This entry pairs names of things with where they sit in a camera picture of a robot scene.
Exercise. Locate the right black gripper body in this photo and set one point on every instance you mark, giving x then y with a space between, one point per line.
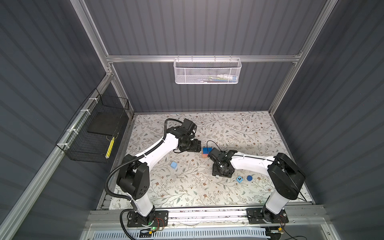
217 170

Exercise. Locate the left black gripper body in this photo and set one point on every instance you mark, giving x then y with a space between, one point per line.
191 145

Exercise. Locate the light blue cube block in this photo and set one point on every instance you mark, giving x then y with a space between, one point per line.
174 165

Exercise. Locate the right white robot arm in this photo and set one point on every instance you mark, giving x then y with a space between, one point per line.
286 176

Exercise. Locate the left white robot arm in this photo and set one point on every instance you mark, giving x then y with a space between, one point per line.
134 178

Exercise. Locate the teal letter cube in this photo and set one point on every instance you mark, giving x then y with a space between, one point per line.
239 179

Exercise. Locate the markers in white basket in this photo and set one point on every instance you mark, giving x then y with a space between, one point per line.
229 79

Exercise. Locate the black pad in basket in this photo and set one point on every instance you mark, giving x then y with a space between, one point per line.
106 124

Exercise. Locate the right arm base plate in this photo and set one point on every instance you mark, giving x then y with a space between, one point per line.
265 216

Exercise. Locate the white wire basket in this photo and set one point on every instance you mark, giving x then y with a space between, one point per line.
188 71

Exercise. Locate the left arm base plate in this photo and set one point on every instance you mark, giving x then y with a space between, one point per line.
155 218

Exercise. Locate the black wire basket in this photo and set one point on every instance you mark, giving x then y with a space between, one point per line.
79 145

